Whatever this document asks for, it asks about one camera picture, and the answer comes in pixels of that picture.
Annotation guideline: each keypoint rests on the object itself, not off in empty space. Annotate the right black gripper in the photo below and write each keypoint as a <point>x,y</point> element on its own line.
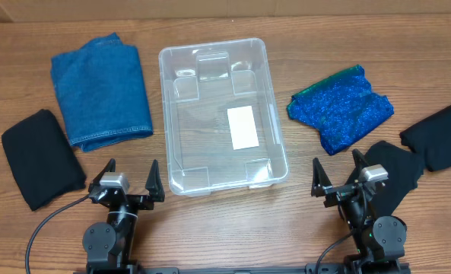
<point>322,184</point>

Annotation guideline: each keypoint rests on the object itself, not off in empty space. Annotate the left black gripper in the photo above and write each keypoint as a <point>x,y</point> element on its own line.
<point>132,198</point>

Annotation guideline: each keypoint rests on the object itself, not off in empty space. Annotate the black cloth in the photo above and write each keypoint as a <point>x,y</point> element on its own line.
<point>42,161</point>
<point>404,169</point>
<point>431,138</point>

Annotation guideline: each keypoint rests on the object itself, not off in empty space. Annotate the blue sequin glitter cloth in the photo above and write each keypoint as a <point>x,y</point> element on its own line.
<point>343,108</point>

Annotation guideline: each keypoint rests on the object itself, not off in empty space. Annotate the blue denim cloth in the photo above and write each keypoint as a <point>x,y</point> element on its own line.
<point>101,93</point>

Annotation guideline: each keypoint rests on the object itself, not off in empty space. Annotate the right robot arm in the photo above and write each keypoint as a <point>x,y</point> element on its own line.
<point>379,239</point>

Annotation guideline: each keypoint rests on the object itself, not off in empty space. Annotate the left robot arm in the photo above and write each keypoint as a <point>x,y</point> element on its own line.
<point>109,244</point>

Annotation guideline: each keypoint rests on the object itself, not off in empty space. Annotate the clear plastic storage bin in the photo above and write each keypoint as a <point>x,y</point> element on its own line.
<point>199,83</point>

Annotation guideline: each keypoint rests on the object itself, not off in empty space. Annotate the white label in bin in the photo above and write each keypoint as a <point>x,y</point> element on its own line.
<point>242,128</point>

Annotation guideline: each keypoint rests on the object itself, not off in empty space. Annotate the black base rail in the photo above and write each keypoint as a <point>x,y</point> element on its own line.
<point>240,270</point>

